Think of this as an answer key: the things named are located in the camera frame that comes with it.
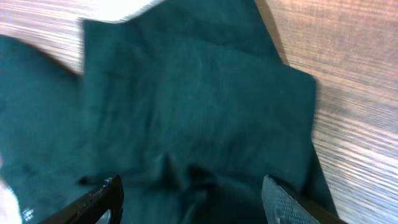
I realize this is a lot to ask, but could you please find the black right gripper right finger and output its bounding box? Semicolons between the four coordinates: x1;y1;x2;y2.
261;175;320;224

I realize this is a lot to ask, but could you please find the black t-shirt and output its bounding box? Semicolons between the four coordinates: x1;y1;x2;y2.
1;0;336;223

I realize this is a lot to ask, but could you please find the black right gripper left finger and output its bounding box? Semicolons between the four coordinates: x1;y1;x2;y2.
40;175;124;224

